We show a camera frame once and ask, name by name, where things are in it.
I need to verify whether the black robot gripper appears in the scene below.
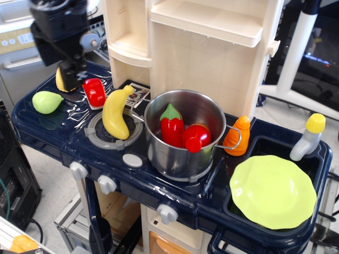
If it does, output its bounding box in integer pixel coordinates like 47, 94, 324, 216
29, 1, 88, 92

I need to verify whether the green toy pear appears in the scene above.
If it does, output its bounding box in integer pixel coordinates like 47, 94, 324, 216
32, 91, 64, 114

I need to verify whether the light green plate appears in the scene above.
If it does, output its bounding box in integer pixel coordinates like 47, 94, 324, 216
229, 155, 317, 230

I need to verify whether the yellow toy corn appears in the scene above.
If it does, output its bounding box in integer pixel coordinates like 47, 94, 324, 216
56, 67, 77, 93

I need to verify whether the yellow toy banana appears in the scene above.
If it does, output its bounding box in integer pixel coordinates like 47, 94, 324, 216
102, 85, 133, 140

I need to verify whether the navy toy kitchen counter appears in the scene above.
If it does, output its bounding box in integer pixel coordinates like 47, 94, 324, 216
12, 76, 332, 253

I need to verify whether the grey left stove knob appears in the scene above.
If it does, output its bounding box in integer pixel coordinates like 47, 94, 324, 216
69, 161, 88, 180

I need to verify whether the grey stove knob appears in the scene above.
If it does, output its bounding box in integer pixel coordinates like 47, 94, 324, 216
157, 204, 178, 225
69, 161, 88, 180
97, 175, 118, 195

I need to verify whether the grey oval button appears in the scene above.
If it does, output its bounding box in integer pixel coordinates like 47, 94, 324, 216
122, 153, 143, 168

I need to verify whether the red toy chili pepper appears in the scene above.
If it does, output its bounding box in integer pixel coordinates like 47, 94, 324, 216
160, 103, 184, 148

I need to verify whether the grey middle stove knob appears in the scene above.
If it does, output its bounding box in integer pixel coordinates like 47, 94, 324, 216
97, 175, 118, 195

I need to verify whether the black computer case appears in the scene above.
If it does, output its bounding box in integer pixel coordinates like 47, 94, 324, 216
1, 109, 42, 231

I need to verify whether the red toy tomato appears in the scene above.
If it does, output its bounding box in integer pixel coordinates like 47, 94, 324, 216
182, 123, 211, 153

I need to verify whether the stainless steel pot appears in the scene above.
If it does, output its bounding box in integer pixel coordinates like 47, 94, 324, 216
141, 90, 227, 183

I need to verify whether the cream toy kitchen cabinet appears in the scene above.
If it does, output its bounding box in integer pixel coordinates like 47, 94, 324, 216
102, 0, 283, 118

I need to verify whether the grey right stove knob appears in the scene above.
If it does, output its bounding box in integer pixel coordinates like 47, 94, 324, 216
157, 204, 178, 225

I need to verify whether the orange toy carrot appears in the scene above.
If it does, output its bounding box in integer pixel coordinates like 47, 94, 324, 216
222, 115, 251, 157

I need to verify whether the white metal stand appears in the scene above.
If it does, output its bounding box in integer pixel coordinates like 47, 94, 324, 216
260, 1, 338, 120

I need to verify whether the grey stove burner ring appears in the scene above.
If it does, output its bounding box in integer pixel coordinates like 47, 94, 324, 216
84, 111, 145, 151

